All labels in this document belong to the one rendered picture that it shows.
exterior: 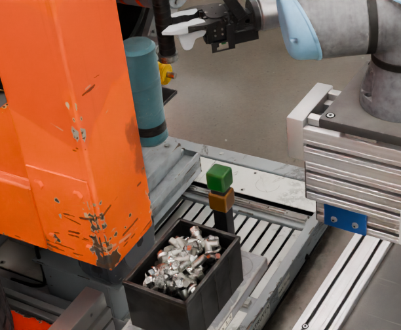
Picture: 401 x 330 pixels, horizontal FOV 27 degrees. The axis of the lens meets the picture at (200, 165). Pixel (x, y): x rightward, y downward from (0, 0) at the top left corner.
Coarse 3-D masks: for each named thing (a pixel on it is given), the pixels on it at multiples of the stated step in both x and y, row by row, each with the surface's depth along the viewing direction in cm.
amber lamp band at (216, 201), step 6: (210, 192) 161; (228, 192) 160; (210, 198) 161; (216, 198) 160; (222, 198) 159; (228, 198) 160; (234, 198) 163; (210, 204) 162; (216, 204) 161; (222, 204) 160; (228, 204) 161; (216, 210) 162; (222, 210) 161; (228, 210) 161
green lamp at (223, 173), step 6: (210, 168) 159; (216, 168) 158; (222, 168) 158; (228, 168) 158; (210, 174) 157; (216, 174) 157; (222, 174) 157; (228, 174) 158; (210, 180) 158; (216, 180) 157; (222, 180) 156; (228, 180) 158; (210, 186) 159; (216, 186) 158; (222, 186) 157; (228, 186) 159; (222, 192) 158
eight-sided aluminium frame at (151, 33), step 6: (150, 12) 215; (174, 12) 215; (150, 18) 215; (150, 24) 214; (144, 30) 215; (150, 30) 215; (144, 36) 214; (150, 36) 214; (156, 36) 213; (156, 42) 212; (156, 48) 211
